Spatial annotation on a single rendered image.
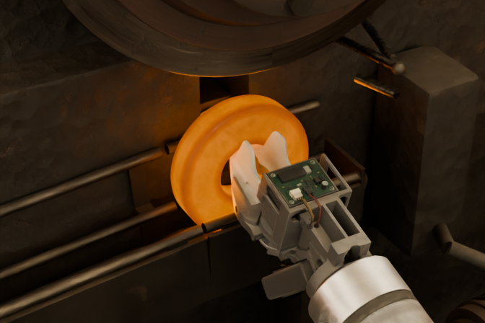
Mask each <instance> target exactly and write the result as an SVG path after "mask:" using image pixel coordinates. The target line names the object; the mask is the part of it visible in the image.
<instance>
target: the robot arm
mask: <svg viewBox="0 0 485 323"><path fill-rule="evenodd" d="M328 167H329V168H330V169H331V171H332V172H333V173H334V174H335V176H336V177H337V178H338V180H339V181H340V183H341V186H340V189H339V190H338V188H337V187H336V186H335V185H334V183H333V181H332V180H331V178H330V177H329V176H328V175H327V171H328ZM258 174H260V175H261V176H262V177H261V178H260V177H259V175H258ZM230 177H231V183H232V199H233V206H234V210H235V215H236V216H237V219H238V221H239V222H240V224H241V225H242V226H243V228H244V229H245V230H246V231H247V232H248V233H249V234H250V236H251V239H252V240H253V241H256V240H259V241H260V243H261V244H262V245H263V246H264V247H265V248H266V249H267V254H269V255H274V256H277V257H279V259H280V260H281V261H282V260H285V259H288V258H290V259H291V261H292V262H298V261H300V260H304V259H307V260H305V261H302V262H299V263H297V264H294V263H284V264H282V265H280V266H278V267H277V268H276V269H275V271H273V274H270V275H268V276H266V277H264V278H262V284H263V287H264V290H265V292H266V296H267V298H268V299H270V300H272V299H275V298H278V297H281V296H282V298H296V297H298V296H300V295H301V294H302V293H303V292H304V290H305V288H306V292H307V295H308V296H309V297H310V303H309V306H308V311H309V315H310V317H311V318H312V320H313V321H314V323H434V322H433V321H432V320H431V318H430V317H429V315H428V314H427V313H426V312H425V310H424V309H423V307H422V306H421V304H420V303H419V302H418V301H417V299H416V298H415V296H414V295H413V293H412V291H411V289H410V288H409V287H408V286H407V285H406V283H405V282H404V280H403V279H402V277H401V276H400V275H399V274H398V272H397V271H396V269H395V268H394V267H393V266H392V265H391V263H390V262H389V260H388V259H387V258H386V257H383V256H376V255H375V256H372V255H371V253H370V252H369V248H370V245H371V241H370V240H369V238H368V237H367V235H366V234H365V233H364V232H363V230H362V229H361V227H360V226H359V224H358V223H357V222H356V221H355V219H354V218H353V216H352V215H351V214H350V212H349V211H348V210H347V205H348V203H349V199H350V197H351V193H352V189H351V188H350V187H349V186H348V184H347V183H346V181H345V180H344V179H343V177H342V176H341V175H340V174H339V172H338V171H337V169H336V168H335V167H334V166H333V164H332V163H331V161H330V160H329V159H328V157H327V156H326V155H325V154H322V155H321V158H320V162H319V163H318V161H317V160H316V158H311V159H307V160H304V161H301V162H298V163H295V164H290V163H289V160H288V156H287V143H286V141H285V138H284V137H283V135H282V134H281V133H280V132H278V131H274V132H273V133H272V134H271V135H270V137H269V138H268V140H267V142H266V143H265V144H264V146H262V145H259V144H253V145H250V143H249V142H248V141H243V143H242V145H241V147H240V149H239V150H238V151H236V152H235V153H234V154H233V155H232V156H231V157H230Z"/></svg>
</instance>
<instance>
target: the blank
mask: <svg viewBox="0 0 485 323"><path fill-rule="evenodd" d="M274 131H278V132H280V133H281V134H282V135H283V137H284V138H285V141H286V143H287V156H288V160H289V163H290V164H295V163H298V162H302V161H304V160H307V159H308V155H309V147H308V141H307V136H306V133H305V129H304V128H303V126H302V124H301V122H300V121H299V120H298V119H297V118H296V117H295V116H294V115H293V114H292V113H291V112H290V111H288V110H287V109H286V108H285V107H283V106H282V105H280V104H279V103H278V102H277V101H275V100H273V99H271V98H269V97H264V96H261V95H254V94H247V95H240V96H236V97H231V98H229V99H226V100H224V101H221V102H219V103H217V104H215V105H214V106H212V107H210V108H209V109H208V110H207V111H205V112H204V113H203V114H201V115H200V116H199V117H198V118H197V119H196V120H195V121H194V122H193V123H192V124H191V126H190V127H189V128H188V130H187V131H186V132H185V133H184V135H183V137H182V138H181V140H180V142H179V144H178V146H177V148H176V150H175V153H174V157H173V159H172V166H171V173H170V179H171V185H172V191H173V194H174V196H175V199H176V200H177V202H178V204H179V206H180V207H181V208H182V209H183V210H184V211H185V212H186V213H187V214H188V215H189V216H190V218H191V219H192V220H193V221H194V222H195V223H196V224H198V225H199V224H200V225H201V224H202V223H204V222H207V221H210V220H212V219H215V218H219V217H221V216H225V215H227V214H230V213H234V212H235V210H234V206H233V199H232V186H231V185H221V175H222V170H223V168H224V166H225V164H226V163H227V161H228V159H229V158H230V157H231V156H232V155H233V154H234V153H235V152H236V151H238V150H239V149H240V147H241V145H242V143H243V141H248V142H249V143H250V145H253V144H259V145H262V146H264V144H265V143H266V142H267V140H268V138H269V137H270V135H271V134H272V133H273V132H274Z"/></svg>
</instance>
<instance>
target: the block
mask: <svg viewBox="0 0 485 323"><path fill-rule="evenodd" d="M395 54H396V56H397V57H398V59H399V60H400V61H402V62H404V63H405V64H406V72H405V73H404V74H403V75H401V76H396V75H395V74H394V73H393V72H392V71H391V70H390V69H388V68H386V67H384V66H381V65H380V64H379V68H378V77H377V80H378V81H379V82H382V83H384V84H387V85H388V86H391V87H394V88H396V89H398V90H400V95H399V97H398V98H397V99H393V98H392V97H389V96H387V95H384V94H382V93H379V92H377V94H376V103H375V121H374V130H373V139H372V156H371V166H370V183H369V192H368V201H367V217H368V219H369V221H370V223H371V224H372V225H373V226H374V227H375V228H376V229H378V230H379V231H380V232H381V233H382V234H383V235H384V236H386V237H387V238H388V239H389V240H390V241H391V242H392V243H393V244H394V245H396V246H397V248H399V249H400V250H401V251H402V252H403V253H404V254H405V255H406V256H408V257H419V256H421V255H424V254H426V253H429V252H432V251H434V250H436V249H439V246H438V243H437V241H436V239H435V237H434V234H433V231H432V230H433V228H434V226H435V225H436V224H438V223H439V222H443V223H446V224H447V227H448V229H449V231H450V233H451V236H452V238H453V240H454V241H455V240H456V239H457V238H458V236H459V232H460V222H461V217H462V212H463V202H464V197H465V191H466V182H467V176H468V167H469V161H470V156H471V147H472V141H473V132H474V126H475V121H476V111H477V106H478V100H479V91H480V86H481V83H480V79H479V77H478V76H477V74H475V73H474V72H472V71H471V70H469V69H468V68H466V67H465V66H463V65H462V64H460V63H458V62H457V61H456V60H454V59H452V58H451V57H450V56H448V55H446V54H445V53H443V52H442V51H441V50H439V49H437V48H436V47H434V46H430V45H423V46H419V47H417V48H412V49H410V50H405V51H402V52H400V53H395Z"/></svg>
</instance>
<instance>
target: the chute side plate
mask: <svg viewBox="0 0 485 323"><path fill-rule="evenodd" d="M361 187H362V186H361V185H360V184H359V183H357V184H354V185H350V188H351V189H352V193H351V197H350V199H349V203H348V205H347V210H348V211H349V212H350V214H351V215H352V216H353V218H354V219H355V221H356V222H357V223H358V224H359V207H360V197H361ZM207 240H208V250H207V244H206V238H205V237H204V236H203V237H201V238H199V239H196V240H194V241H192V242H189V243H187V244H184V245H183V246H180V247H178V248H175V249H173V250H170V251H168V252H165V253H163V254H160V255H157V256H156V257H153V258H151V259H148V260H146V261H143V262H141V263H139V264H137V265H134V266H132V267H129V268H126V269H125V270H122V271H120V272H117V273H115V274H112V275H109V276H108V277H106V278H103V279H100V280H98V281H95V282H94V283H90V284H89V285H86V286H83V287H81V288H78V289H76V290H74V291H72V292H69V293H66V294H64V295H62V296H59V297H57V298H55V299H52V300H50V301H47V302H45V303H43V304H40V305H38V306H35V307H33V308H31V309H28V310H26V311H23V312H21V313H19V314H16V315H14V316H12V317H9V318H7V319H4V320H2V321H0V323H160V322H162V321H164V320H166V319H169V318H170V317H173V316H175V315H177V314H180V313H182V312H184V311H187V310H189V309H192V308H193V307H195V306H198V305H200V304H202V303H205V302H207V301H210V300H212V299H213V298H217V297H219V296H223V295H224V294H227V293H230V292H233V291H236V290H238V289H240V288H244V287H246V286H249V285H251V284H254V283H257V282H259V281H262V278H264V277H266V276H268V275H270V274H273V271H275V269H276V268H277V267H278V266H280V265H282V264H284V263H294V264H297V263H299V262H302V260H300V261H298V262H292V261H291V259H290V258H288V259H285V260H282V261H281V260H280V259H279V257H277V256H274V255H269V254H267V249H266V248H265V247H264V246H263V245H262V244H261V243H260V241H259V240H256V241H253V240H252V239H251V236H250V234H249V233H248V232H247V231H246V230H245V229H244V228H243V226H242V225H241V224H238V225H236V226H232V227H229V228H228V229H223V230H221V231H217V232H214V233H212V234H209V235H208V236H207Z"/></svg>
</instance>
